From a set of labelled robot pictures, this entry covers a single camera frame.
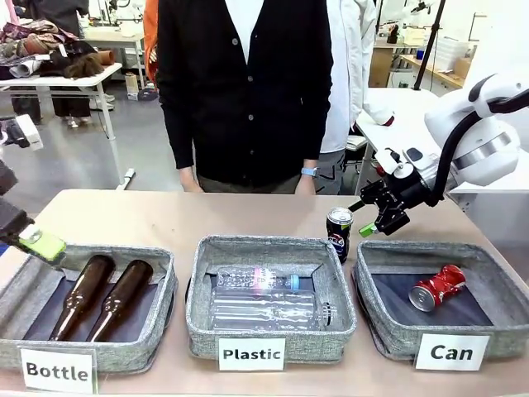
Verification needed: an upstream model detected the wooden workbench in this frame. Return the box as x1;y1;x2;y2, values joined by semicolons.
398;53;465;93

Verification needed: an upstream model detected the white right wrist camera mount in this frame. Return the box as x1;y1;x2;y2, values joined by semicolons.
374;146;438;179

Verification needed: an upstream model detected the clear bottle with blue cap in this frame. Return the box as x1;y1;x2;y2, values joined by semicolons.
215;266;301;293

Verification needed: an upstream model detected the person in black cardigan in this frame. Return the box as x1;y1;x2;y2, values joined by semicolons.
155;0;335;195

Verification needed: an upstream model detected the grey fabric basket labelled Bottle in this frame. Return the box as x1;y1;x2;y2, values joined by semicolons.
0;242;179;374

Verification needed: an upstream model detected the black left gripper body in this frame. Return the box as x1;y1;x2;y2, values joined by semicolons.
0;159;37;250

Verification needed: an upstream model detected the white Plastic label card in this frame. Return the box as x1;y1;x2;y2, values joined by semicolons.
217;337;288;372

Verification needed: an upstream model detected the person in white coat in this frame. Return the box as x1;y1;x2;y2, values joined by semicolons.
318;0;397;196

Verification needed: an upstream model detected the grey fabric basket labelled Plastic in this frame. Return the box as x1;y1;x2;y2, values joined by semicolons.
184;234;359;365

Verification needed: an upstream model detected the person's left hand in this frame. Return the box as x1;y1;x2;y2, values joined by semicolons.
294;165;320;196

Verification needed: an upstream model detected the black tripod pole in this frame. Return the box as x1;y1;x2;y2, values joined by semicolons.
412;0;448;91

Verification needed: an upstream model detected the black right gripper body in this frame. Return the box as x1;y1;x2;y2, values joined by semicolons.
359;173;439;237

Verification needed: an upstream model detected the person's right hand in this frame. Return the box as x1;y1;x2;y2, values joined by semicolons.
178;165;206;194

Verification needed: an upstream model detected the stack of white storage boxes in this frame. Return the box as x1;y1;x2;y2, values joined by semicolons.
434;36;472;64

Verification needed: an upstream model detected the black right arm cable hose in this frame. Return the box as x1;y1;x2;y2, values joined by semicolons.
429;91;529;208

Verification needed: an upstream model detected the brown wooden cabinet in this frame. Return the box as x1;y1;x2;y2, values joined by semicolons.
369;45;393;88

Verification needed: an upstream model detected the person's right forearm black sleeve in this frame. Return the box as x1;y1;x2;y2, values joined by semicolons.
156;94;196;170

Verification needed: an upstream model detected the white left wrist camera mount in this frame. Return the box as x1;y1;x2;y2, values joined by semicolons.
0;114;45;152

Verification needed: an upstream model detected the white folding table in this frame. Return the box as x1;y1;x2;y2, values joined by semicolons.
0;61;136;192

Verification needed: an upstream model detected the white side table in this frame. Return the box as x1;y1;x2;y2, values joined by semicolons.
354;86;447;195

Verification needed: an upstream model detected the white Bottle label card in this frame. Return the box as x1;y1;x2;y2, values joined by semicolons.
19;347;99;395

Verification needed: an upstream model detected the person in dark clothes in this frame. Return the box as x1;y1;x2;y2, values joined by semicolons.
10;0;94;128

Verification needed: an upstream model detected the crushed red soda can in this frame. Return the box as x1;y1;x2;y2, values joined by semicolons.
407;264;468;313

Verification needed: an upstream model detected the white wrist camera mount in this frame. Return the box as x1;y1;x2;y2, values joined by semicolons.
0;114;45;152
374;146;438;179

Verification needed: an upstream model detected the large clear bottle black cap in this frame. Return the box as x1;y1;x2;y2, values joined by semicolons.
208;288;336;332

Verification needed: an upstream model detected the brown glass bottle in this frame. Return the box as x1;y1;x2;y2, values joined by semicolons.
85;259;155;344
48;254;117;342

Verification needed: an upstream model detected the white Can label card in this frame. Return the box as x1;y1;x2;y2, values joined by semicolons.
413;332;492;372

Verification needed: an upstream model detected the pile of dark clothes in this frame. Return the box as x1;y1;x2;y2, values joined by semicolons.
0;18;117;80

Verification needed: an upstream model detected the grey fabric basket labelled Can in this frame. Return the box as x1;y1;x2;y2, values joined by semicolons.
350;238;529;361

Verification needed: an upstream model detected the black soda can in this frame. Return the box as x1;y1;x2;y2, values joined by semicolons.
326;206;355;266

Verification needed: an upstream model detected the cardboard box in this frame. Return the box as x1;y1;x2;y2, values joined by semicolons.
453;56;474;79

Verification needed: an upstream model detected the person's left forearm black sleeve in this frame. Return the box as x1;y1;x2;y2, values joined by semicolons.
303;94;334;170

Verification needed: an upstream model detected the person in orange jacket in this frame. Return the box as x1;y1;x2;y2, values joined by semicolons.
142;0;160;86

